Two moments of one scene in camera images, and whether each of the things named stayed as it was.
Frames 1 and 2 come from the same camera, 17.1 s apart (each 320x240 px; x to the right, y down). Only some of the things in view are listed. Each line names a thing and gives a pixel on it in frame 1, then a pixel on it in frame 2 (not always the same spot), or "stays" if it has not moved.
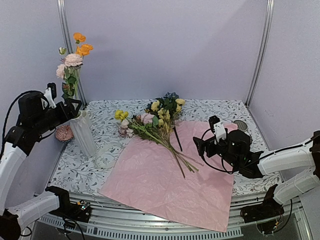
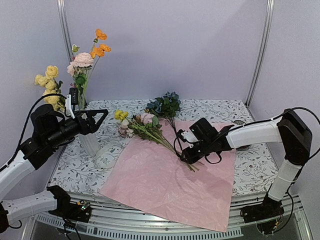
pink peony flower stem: [69, 71] to [78, 69]
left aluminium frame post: [65, 27] stays
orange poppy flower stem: [82, 50] to [96, 52]
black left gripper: [67, 115] to [92, 126]
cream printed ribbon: [106, 158] stays
